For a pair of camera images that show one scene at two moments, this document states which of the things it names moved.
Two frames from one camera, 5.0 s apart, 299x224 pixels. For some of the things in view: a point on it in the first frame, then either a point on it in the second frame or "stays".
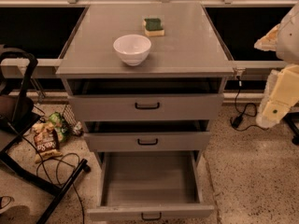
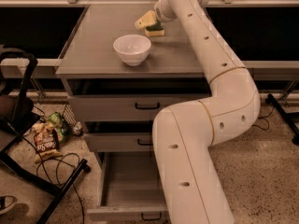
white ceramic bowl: [133, 49] stays
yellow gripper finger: [268, 43] → [147, 20]
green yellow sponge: [152, 27] stays
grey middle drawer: [148, 142] stays
